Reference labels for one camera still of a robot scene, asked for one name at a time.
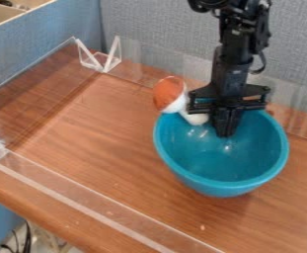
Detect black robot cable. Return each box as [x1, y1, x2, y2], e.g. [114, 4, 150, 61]
[250, 48, 267, 75]

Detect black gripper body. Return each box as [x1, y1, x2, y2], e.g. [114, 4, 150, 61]
[187, 46, 270, 115]

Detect clear acrylic front barrier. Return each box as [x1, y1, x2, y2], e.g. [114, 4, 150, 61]
[0, 139, 225, 253]

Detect wooden shelf box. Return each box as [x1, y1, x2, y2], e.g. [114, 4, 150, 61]
[0, 0, 58, 26]

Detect clear acrylic corner bracket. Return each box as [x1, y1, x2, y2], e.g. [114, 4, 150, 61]
[75, 36, 123, 73]

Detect blue plastic bowl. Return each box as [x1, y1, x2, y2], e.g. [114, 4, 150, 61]
[154, 110, 290, 198]

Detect clear acrylic back barrier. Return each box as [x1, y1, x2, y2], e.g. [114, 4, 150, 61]
[111, 37, 307, 139]

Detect white brown plush mushroom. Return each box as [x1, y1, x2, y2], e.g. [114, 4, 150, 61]
[154, 76, 208, 126]

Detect black floor cables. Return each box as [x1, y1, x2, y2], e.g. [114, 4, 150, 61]
[0, 220, 35, 253]

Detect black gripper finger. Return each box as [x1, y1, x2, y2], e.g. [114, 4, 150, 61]
[212, 109, 230, 137]
[227, 108, 245, 136]

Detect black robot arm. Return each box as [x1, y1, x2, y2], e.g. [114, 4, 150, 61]
[187, 0, 271, 137]

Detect clear acrylic barrier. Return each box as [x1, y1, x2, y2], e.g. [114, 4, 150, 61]
[0, 139, 225, 253]
[111, 37, 307, 139]

